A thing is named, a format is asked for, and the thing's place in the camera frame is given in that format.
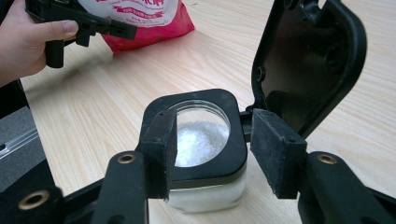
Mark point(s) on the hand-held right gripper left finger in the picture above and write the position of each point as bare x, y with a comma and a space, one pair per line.
130, 183

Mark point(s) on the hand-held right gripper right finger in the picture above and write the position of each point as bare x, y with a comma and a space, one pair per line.
277, 155

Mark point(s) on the pink and white plastic bag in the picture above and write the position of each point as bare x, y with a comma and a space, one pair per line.
149, 34

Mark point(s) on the aluminium floor rail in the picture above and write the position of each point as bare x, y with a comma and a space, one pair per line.
15, 144

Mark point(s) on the glass jar with black lid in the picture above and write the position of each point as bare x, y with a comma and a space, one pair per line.
218, 99

